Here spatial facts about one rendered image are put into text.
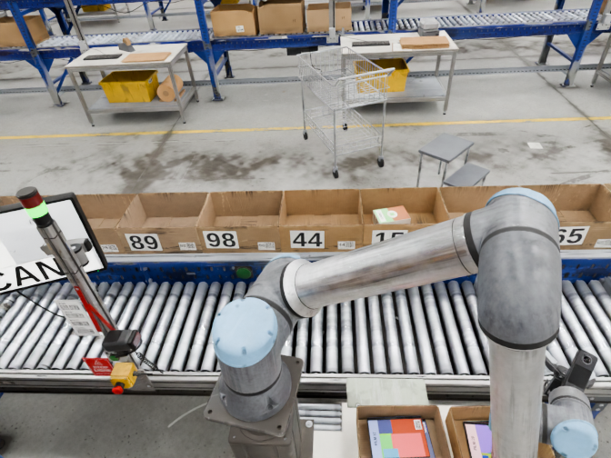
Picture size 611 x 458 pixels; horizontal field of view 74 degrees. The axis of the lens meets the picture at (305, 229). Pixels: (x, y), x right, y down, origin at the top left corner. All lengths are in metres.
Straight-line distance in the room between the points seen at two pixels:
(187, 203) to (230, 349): 1.44
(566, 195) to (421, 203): 0.71
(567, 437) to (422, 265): 0.56
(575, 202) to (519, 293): 1.83
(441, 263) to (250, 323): 0.44
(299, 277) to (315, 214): 1.22
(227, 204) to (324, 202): 0.51
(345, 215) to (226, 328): 1.34
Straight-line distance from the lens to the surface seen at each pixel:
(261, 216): 2.21
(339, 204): 2.14
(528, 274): 0.67
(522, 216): 0.73
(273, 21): 5.90
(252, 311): 0.96
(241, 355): 0.92
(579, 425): 1.17
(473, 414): 1.66
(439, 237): 0.79
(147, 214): 2.40
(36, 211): 1.32
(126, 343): 1.56
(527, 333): 0.68
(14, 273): 1.65
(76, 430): 2.83
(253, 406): 1.09
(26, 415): 3.04
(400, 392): 1.70
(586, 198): 2.48
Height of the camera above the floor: 2.23
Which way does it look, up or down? 40 degrees down
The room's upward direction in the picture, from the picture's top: 4 degrees counter-clockwise
